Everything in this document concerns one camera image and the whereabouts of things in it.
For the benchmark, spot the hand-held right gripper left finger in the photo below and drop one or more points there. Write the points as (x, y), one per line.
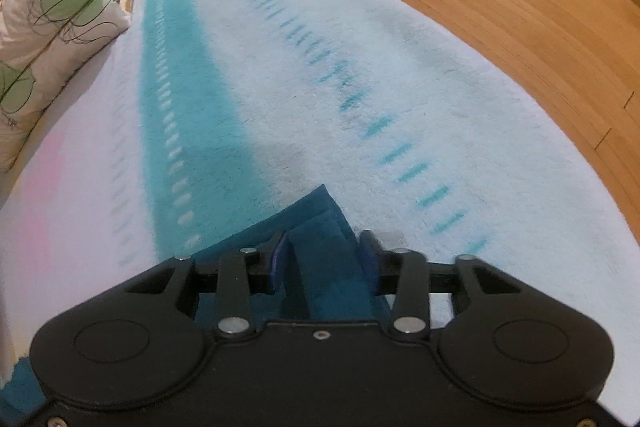
(278, 264)

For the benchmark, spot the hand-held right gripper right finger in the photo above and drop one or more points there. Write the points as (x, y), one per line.
(371, 264)

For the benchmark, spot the teal button-up shirt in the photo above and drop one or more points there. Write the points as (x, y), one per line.
(322, 232)

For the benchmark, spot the pale blue striped flower blanket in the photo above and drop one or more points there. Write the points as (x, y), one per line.
(310, 77)

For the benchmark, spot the floral patterned pillow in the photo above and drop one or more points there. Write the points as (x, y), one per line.
(55, 17)

